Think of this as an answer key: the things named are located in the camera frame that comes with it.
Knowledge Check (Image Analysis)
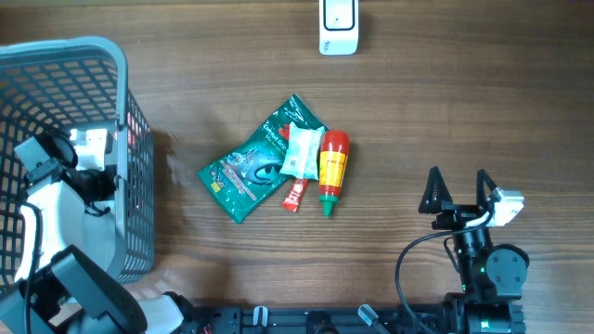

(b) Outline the white wipes packet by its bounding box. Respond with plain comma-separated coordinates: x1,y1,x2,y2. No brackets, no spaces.
280,122,326,180

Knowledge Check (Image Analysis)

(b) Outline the grey black shopping basket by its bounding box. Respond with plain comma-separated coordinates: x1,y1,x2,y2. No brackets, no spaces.
1,36,155,288

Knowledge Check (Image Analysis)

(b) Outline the green 3M gloves package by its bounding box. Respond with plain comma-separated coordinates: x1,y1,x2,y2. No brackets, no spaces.
198,95,324,224

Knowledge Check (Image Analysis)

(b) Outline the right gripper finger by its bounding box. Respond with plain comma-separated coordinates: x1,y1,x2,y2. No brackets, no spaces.
419,166,453,214
476,169,497,211

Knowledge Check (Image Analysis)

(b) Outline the red sauce sachet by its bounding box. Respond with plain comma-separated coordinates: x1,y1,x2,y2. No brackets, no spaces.
282,179,308,212

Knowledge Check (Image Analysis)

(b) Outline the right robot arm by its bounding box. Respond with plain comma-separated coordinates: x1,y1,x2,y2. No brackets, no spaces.
419,167,529,333

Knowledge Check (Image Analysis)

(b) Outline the red sauce bottle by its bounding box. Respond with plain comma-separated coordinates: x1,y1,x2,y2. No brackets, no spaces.
318,130,350,217

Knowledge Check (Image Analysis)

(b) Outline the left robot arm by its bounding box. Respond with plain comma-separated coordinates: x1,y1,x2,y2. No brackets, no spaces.
1,128,194,333

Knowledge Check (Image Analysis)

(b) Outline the white barcode scanner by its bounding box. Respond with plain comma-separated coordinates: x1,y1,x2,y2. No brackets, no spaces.
318,0,359,56

